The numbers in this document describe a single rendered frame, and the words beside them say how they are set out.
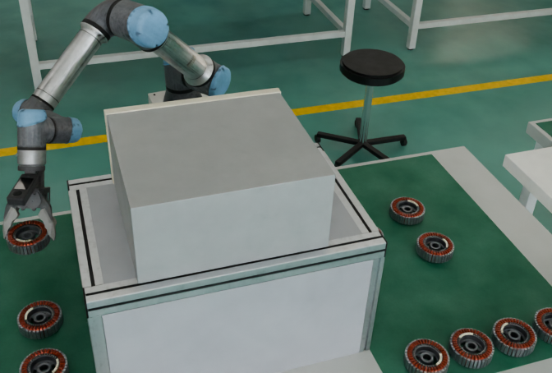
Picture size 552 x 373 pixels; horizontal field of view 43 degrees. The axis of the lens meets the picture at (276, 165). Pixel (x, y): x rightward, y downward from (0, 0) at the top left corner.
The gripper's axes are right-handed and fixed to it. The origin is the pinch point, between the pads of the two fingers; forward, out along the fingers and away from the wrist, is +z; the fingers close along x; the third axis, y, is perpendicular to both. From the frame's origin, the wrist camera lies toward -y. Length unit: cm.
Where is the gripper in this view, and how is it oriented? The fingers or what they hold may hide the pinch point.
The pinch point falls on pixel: (28, 239)
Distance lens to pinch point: 202.5
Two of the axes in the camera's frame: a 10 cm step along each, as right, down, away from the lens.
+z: -0.3, 10.0, 0.6
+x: -10.0, -0.3, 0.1
